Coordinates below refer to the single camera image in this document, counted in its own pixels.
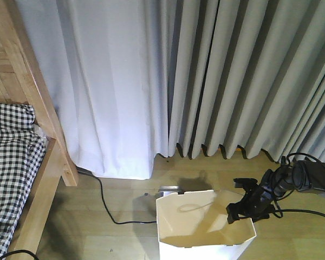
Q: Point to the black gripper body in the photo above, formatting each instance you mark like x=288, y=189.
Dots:
x=256, y=204

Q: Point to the white plastic trash bin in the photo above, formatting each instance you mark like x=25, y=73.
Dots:
x=194, y=225

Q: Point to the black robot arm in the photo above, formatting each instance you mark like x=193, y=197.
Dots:
x=303, y=176

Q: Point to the floor power socket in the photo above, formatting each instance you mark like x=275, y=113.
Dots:
x=168, y=189

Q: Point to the light blue curtain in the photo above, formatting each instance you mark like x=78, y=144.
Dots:
x=133, y=79

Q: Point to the checkered bed sheet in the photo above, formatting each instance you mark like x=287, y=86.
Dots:
x=21, y=154

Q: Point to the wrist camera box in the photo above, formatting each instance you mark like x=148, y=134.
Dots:
x=245, y=183

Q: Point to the wooden bed frame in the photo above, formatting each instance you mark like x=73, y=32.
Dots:
x=22, y=83

